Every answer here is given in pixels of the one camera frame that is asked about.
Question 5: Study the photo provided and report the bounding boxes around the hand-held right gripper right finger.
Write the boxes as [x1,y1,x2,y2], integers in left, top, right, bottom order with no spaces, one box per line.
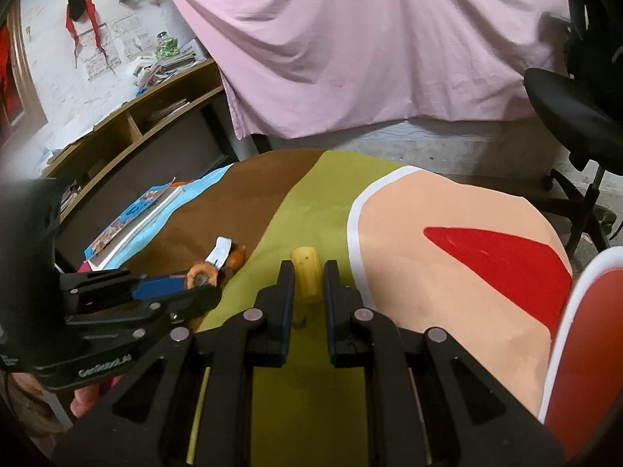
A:
[324,259,566,465]

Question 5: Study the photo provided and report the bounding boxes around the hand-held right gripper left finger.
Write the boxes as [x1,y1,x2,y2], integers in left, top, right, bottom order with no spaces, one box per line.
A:
[53,261,296,465]

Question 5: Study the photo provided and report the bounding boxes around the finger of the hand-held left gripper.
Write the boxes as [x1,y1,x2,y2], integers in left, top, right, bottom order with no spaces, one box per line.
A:
[61,270,189,303]
[65,286,223,346]

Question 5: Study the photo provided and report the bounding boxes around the round orange peel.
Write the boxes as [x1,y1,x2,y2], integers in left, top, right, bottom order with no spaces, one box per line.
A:
[185,262,221,289]

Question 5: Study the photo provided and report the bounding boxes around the red bin with white rim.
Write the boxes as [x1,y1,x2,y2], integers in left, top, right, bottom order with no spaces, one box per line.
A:
[538,247,623,460]

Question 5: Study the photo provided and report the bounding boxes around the person's left hand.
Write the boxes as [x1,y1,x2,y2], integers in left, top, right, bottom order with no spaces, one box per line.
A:
[70,380,115,416]

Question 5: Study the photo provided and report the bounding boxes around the white paper strip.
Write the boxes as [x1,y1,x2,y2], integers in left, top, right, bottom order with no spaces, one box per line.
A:
[204,236,233,268]

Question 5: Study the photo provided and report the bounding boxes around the colourful picture book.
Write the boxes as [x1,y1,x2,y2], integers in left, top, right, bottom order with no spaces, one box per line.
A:
[85,180,183,269]

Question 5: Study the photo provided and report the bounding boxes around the colourful printed mat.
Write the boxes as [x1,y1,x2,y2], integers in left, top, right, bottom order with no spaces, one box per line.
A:
[73,148,575,467]

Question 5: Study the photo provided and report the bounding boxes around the white metal leg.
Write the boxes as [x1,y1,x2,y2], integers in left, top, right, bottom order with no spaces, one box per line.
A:
[46,389,75,430]

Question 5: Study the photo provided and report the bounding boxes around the wooden shelf unit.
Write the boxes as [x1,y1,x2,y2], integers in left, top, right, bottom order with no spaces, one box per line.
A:
[41,58,239,251]

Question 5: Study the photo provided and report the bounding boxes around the papers in shelf compartment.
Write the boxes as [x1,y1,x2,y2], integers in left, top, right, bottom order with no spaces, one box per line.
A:
[146,100,190,122]

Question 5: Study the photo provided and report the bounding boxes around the red hanging garment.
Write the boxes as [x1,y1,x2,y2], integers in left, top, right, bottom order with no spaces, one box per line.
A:
[0,24,15,103]

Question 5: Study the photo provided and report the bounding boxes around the stack of books and papers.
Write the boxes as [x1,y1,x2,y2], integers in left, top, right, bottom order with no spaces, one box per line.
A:
[132,41,208,86]

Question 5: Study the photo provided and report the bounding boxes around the green glass jar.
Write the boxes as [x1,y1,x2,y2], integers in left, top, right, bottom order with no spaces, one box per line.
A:
[155,32,180,59]

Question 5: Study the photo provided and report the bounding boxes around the pink bed sheet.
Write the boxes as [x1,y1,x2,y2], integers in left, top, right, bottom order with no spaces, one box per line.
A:
[156,0,572,139]

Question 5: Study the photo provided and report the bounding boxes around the red and black hanging cloth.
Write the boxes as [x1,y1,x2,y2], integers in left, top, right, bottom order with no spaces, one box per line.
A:
[65,0,120,76]

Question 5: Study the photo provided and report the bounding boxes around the black office chair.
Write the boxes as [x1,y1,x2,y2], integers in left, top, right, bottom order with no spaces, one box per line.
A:
[523,0,623,254]

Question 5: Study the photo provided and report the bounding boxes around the dark blue backpack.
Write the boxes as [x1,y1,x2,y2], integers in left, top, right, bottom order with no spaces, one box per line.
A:
[567,0,623,79]

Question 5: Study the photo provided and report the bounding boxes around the wooden door frame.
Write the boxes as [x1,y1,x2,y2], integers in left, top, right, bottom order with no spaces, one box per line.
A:
[0,0,47,132]

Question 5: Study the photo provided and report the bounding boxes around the white wall calendar sheet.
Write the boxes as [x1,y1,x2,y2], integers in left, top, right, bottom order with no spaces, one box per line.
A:
[80,17,149,81]

